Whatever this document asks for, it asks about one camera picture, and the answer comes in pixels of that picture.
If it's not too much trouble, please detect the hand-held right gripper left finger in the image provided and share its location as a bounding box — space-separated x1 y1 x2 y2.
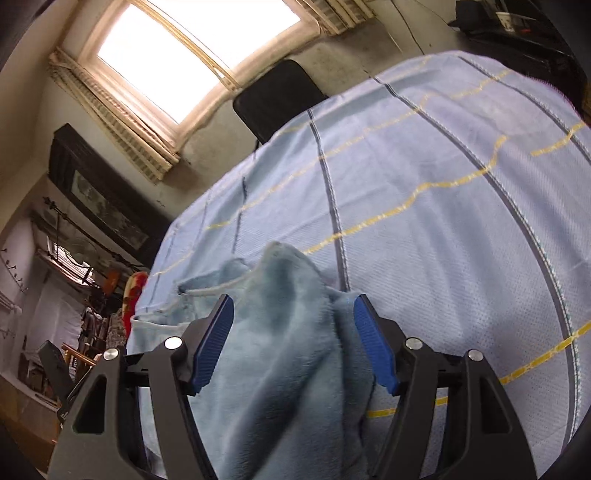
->
47 294 235 480

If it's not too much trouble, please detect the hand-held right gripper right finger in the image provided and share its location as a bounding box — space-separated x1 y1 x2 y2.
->
353 294 539 480

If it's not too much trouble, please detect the light blue fleece jacket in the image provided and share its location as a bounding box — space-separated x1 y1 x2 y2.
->
130 241 402 480

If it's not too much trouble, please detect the red floral blanket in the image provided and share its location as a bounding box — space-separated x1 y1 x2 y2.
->
121 271 149 334

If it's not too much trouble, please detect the blue checked bed sheet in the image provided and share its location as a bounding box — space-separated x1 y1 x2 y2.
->
127 51 591 480

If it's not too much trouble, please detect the white cloth cover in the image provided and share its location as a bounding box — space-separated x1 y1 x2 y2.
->
28 277 86 352

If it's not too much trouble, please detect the small side window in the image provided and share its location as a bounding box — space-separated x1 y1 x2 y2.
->
46 235 93 287

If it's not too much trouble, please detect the dark framed picture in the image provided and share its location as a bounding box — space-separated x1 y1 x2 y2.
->
48 124 171 268

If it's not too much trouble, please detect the checked beige curtain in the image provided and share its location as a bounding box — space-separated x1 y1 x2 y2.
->
300 0 377 37
47 46 181 185

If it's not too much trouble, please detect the black chair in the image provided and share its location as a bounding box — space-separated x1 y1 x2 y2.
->
232 59 329 146

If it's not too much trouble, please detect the large bright window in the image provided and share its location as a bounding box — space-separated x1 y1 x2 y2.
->
78 0 324 144

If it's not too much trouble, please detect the black desk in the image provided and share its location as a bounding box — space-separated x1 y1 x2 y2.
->
455 23 587 112

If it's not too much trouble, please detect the black hat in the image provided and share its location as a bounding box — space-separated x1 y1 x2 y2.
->
448 0 502 33

